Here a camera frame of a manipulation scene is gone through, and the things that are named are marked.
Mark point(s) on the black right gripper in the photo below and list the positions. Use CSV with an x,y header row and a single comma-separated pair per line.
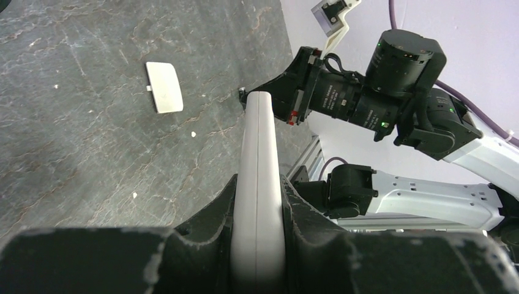
x,y
311,83

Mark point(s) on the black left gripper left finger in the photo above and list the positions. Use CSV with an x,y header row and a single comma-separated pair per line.
x,y
192,257

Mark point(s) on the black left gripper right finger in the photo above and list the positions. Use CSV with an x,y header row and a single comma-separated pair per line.
x,y
322,257

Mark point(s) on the white battery cover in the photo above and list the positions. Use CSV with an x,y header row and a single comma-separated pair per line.
x,y
165,87

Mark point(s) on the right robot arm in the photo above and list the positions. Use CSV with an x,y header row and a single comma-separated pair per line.
x,y
362,230

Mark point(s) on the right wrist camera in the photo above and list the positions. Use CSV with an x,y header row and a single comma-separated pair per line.
x,y
331,16

